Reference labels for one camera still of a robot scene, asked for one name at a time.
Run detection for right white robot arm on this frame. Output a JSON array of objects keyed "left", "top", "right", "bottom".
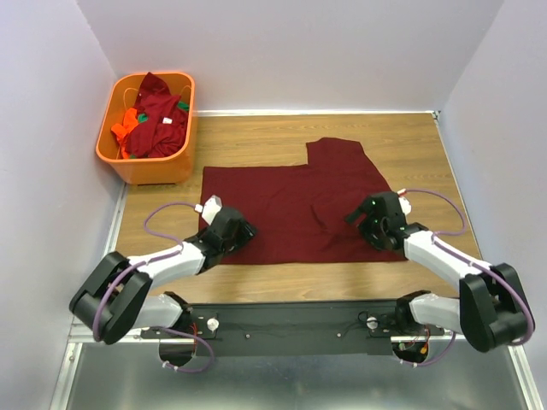
[{"left": 344, "top": 189, "right": 536, "bottom": 353}]

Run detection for maroon t shirt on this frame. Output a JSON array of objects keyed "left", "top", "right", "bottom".
[{"left": 201, "top": 138, "right": 402, "bottom": 265}]

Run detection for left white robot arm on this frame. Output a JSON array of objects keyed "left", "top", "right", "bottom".
[{"left": 68, "top": 196, "right": 257, "bottom": 345}]

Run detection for orange shirt in bin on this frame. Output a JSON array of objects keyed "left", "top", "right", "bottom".
[{"left": 110, "top": 108, "right": 138, "bottom": 159}]

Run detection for orange plastic bin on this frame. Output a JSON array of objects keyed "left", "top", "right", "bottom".
[{"left": 96, "top": 72, "right": 197, "bottom": 185}]

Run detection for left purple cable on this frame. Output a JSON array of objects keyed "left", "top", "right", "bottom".
[{"left": 91, "top": 203, "right": 217, "bottom": 373}]

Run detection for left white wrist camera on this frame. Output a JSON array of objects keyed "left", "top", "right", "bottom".
[{"left": 194, "top": 195, "right": 222, "bottom": 226}]

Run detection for green shirt in bin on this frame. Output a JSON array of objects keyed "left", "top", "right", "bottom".
[{"left": 136, "top": 100, "right": 190, "bottom": 123}]

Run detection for dark red shirt in bin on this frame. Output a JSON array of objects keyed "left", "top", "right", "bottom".
[{"left": 126, "top": 73, "right": 189, "bottom": 159}]

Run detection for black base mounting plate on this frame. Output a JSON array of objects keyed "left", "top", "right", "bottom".
[{"left": 141, "top": 300, "right": 443, "bottom": 361}]

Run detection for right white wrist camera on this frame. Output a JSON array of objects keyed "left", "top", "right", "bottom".
[{"left": 397, "top": 189, "right": 412, "bottom": 216}]

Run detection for aluminium extrusion rail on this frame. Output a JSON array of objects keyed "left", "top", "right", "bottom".
[{"left": 68, "top": 320, "right": 150, "bottom": 343}]

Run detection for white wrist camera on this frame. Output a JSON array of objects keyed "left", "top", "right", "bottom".
[
  {"left": 194, "top": 195, "right": 222, "bottom": 226},
  {"left": 397, "top": 189, "right": 412, "bottom": 216}
]

